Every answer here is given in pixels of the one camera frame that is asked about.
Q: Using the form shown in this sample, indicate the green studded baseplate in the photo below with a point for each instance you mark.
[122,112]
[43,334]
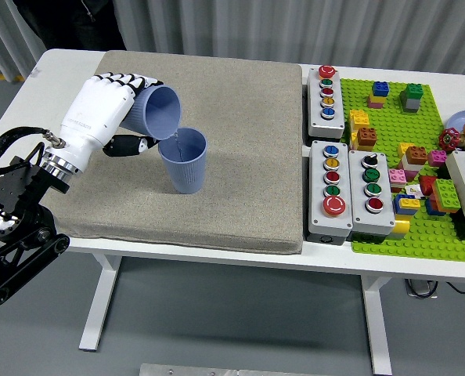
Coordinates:
[432,243]

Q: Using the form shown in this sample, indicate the grey box with selector switch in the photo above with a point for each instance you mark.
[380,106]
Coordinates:
[371,219]

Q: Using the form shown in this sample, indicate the blue ribbed plastic cup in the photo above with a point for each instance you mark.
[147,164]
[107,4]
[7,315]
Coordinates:
[185,168]
[162,113]

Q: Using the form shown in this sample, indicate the grey power adapter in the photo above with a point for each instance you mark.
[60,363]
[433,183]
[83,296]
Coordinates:
[420,289]

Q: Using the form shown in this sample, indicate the person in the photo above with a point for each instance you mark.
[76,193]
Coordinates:
[68,23]

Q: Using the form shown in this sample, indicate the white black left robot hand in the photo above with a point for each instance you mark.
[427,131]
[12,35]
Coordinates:
[95,109]

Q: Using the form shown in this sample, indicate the blue and yellow brick stack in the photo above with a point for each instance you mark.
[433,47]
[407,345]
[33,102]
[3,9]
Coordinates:
[404,204]

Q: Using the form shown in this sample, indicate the blue toy brick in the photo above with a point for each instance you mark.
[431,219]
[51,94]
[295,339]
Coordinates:
[380,88]

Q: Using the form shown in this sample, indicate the pink toy brick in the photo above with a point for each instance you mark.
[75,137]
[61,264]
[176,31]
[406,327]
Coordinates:
[397,176]
[375,103]

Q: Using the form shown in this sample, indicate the grey toy brick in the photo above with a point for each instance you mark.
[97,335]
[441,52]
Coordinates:
[409,102]

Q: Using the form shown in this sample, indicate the large green toy brick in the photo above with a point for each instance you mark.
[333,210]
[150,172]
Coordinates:
[445,192]

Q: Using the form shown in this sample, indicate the grey five-button control box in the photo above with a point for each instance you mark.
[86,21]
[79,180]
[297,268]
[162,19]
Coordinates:
[327,117]

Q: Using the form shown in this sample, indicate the light blue plate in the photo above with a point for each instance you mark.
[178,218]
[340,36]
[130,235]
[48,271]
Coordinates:
[458,118]

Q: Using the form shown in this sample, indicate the grey-brown fabric mat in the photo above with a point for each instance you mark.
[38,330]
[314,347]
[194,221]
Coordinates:
[236,164]

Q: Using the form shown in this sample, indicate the red valve handwheel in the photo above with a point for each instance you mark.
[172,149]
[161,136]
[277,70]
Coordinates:
[448,139]

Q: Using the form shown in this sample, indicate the grey box with emergency stop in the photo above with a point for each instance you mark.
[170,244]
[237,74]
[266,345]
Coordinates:
[331,219]

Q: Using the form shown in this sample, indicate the yellow round toy brick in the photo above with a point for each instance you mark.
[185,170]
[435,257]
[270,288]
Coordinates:
[399,226]

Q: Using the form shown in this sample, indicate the white table leg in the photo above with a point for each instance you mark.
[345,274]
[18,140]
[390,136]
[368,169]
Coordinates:
[99,297]
[376,325]

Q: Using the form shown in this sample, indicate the magenta toy brick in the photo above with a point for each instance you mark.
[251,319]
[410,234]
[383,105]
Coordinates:
[437,157]

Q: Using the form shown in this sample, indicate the brown toy brick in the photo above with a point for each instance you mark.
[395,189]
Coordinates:
[366,136]
[416,155]

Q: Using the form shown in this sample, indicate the red toy brick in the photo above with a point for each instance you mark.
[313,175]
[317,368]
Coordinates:
[427,184]

